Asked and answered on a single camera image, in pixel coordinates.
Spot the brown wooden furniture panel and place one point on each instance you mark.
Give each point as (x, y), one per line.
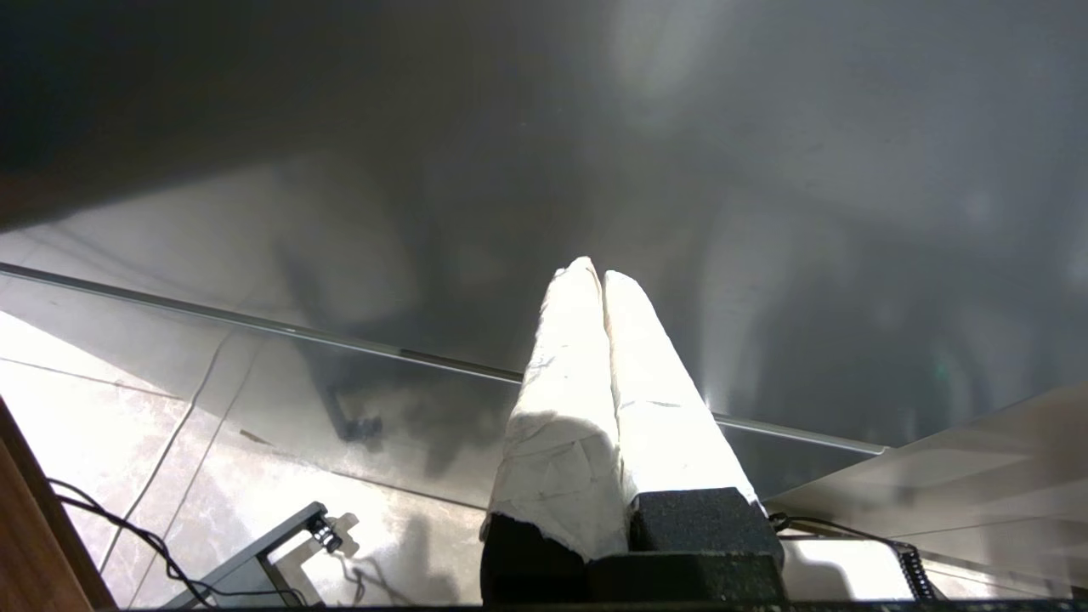
(30, 544)

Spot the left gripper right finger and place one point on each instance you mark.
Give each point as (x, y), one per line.
(663, 425)

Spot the pale grey cabinet panel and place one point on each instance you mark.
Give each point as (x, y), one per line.
(960, 493)

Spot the metal trim rail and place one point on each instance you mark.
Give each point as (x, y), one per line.
(340, 338)

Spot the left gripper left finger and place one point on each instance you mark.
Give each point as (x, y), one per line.
(561, 450)

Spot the grey metal stand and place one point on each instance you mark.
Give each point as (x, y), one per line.
(246, 565)

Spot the glossy grey appliance panel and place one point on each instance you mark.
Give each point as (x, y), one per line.
(807, 127)

